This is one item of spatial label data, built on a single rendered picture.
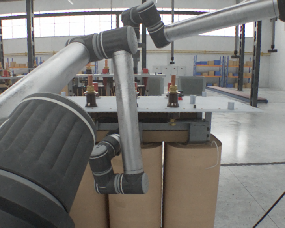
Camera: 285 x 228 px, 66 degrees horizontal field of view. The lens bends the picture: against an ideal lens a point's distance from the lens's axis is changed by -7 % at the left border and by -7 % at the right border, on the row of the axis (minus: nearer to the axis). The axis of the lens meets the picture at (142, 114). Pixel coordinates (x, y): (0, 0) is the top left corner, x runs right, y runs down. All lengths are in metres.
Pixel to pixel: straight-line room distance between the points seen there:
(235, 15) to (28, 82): 0.95
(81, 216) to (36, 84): 1.25
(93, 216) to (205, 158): 0.94
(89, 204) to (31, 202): 1.48
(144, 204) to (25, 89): 1.24
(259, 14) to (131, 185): 1.01
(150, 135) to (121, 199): 0.51
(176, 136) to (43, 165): 1.39
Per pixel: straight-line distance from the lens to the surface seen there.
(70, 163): 0.44
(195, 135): 1.63
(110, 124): 1.64
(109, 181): 1.22
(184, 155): 1.63
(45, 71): 0.93
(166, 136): 1.70
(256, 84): 11.06
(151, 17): 1.38
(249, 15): 1.22
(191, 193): 1.76
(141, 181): 1.16
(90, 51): 1.22
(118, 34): 1.17
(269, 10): 1.20
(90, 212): 1.86
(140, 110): 1.40
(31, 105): 0.49
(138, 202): 1.76
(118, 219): 1.87
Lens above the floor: 1.60
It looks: 11 degrees down
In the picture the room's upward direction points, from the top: straight up
